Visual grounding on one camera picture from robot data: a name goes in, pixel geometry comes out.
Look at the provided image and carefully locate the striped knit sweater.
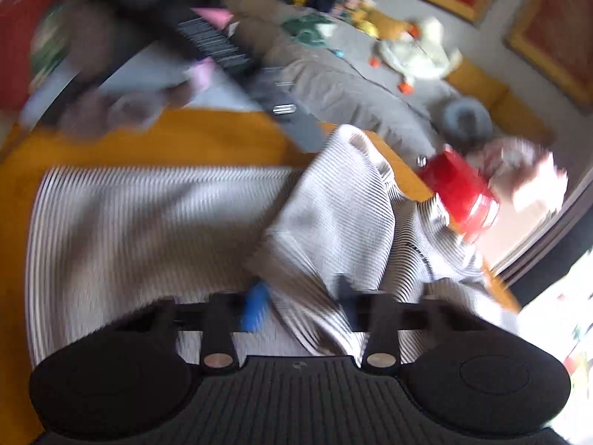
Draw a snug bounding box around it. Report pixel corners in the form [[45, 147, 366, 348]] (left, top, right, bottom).
[[26, 126, 517, 363]]

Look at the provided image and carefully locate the person's left hand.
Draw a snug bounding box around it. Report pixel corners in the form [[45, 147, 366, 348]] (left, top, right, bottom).
[[56, 3, 197, 140]]

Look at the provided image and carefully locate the green cloth on sofa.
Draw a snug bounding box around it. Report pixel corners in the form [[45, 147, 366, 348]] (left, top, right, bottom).
[[281, 13, 337, 47]]

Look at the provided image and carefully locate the red round stool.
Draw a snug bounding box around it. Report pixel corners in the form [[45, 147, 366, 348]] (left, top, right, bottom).
[[417, 146, 501, 242]]

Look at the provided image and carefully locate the grey covered sofa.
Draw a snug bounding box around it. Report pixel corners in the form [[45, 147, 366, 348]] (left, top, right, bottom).
[[222, 0, 580, 168]]

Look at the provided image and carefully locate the grey round neck pillow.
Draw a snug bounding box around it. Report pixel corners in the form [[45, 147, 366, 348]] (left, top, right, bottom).
[[440, 96, 494, 143]]

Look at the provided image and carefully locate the pink blanket pile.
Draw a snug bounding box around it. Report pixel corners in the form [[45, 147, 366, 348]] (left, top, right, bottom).
[[466, 137, 569, 213]]

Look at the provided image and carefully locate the yellow sofa cushion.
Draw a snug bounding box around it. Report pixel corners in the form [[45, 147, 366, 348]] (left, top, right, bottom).
[[445, 58, 556, 147]]

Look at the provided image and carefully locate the white duck plush toy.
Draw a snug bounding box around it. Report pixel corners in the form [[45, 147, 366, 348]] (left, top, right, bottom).
[[376, 17, 463, 95]]

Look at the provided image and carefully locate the red framed wall picture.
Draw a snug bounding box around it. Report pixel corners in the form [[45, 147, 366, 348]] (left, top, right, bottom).
[[507, 0, 592, 113]]

